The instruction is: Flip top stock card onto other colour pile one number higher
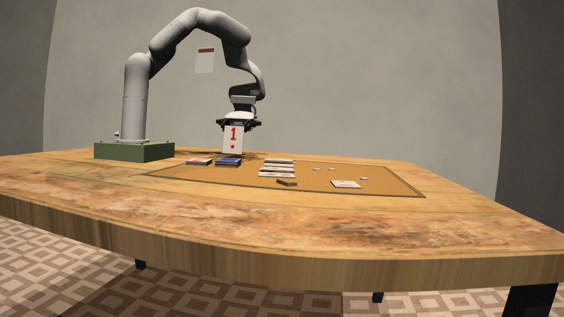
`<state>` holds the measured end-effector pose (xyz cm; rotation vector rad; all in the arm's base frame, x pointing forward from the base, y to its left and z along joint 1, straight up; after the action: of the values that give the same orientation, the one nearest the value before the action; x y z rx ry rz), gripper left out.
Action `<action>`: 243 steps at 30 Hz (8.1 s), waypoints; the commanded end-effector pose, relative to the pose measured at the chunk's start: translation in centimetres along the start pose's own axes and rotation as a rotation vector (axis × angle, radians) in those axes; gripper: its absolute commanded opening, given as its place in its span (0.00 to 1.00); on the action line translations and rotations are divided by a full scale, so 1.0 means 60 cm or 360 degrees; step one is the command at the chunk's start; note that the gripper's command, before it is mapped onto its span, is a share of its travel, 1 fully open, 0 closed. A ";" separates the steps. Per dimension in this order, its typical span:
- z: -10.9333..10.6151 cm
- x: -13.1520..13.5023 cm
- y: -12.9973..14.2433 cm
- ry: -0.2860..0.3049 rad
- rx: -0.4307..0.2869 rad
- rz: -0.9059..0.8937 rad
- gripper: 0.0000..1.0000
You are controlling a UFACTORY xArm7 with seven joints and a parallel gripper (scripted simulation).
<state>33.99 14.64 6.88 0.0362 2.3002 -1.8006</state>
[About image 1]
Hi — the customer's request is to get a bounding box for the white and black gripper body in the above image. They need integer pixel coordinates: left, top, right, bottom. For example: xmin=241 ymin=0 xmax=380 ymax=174
xmin=225 ymin=108 xmax=255 ymax=126

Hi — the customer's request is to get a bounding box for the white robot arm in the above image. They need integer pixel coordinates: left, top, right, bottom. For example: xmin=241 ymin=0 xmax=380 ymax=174
xmin=115 ymin=7 xmax=266 ymax=143

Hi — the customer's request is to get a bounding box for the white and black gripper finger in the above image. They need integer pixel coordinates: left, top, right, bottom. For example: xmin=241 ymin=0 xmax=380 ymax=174
xmin=216 ymin=118 xmax=231 ymax=131
xmin=244 ymin=119 xmax=261 ymax=133

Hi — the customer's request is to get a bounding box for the brown square mat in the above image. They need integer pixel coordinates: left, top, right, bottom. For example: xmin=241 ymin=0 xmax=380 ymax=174
xmin=149 ymin=155 xmax=426 ymax=198

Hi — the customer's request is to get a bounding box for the blue card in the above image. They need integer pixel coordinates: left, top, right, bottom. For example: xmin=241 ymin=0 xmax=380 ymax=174
xmin=215 ymin=158 xmax=241 ymax=163

